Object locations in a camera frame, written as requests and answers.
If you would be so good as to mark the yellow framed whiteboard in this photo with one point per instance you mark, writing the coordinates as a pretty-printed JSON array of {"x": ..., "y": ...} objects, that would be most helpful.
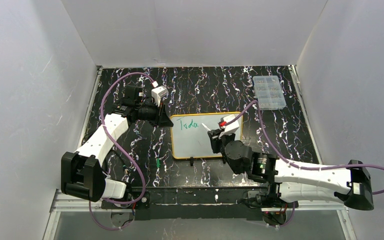
[{"x": 190, "y": 139}]

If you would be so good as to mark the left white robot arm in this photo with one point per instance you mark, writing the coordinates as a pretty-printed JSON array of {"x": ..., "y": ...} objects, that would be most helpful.
[{"x": 82, "y": 173}]

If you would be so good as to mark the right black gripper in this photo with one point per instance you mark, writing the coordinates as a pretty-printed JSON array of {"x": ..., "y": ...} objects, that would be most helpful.
[{"x": 215, "y": 138}]

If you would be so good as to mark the green marker cap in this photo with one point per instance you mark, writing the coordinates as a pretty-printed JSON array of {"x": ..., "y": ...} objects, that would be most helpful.
[{"x": 158, "y": 163}]

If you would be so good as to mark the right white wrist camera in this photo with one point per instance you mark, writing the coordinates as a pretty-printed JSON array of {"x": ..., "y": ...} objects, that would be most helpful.
[{"x": 228, "y": 125}]

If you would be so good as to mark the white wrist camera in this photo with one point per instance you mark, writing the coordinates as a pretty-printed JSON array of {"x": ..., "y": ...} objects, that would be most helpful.
[
  {"x": 158, "y": 93},
  {"x": 228, "y": 125}
]

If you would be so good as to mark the clear plastic compartment box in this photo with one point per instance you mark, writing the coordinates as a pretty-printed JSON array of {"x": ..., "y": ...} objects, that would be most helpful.
[{"x": 269, "y": 93}]

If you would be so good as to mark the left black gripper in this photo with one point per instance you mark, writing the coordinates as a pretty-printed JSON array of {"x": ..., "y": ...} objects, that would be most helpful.
[{"x": 160, "y": 115}]

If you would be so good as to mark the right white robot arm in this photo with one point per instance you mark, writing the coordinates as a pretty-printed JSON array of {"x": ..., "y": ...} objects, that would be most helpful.
[{"x": 289, "y": 182}]

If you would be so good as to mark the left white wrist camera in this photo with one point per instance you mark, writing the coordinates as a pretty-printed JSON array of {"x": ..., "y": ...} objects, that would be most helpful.
[{"x": 158, "y": 93}]

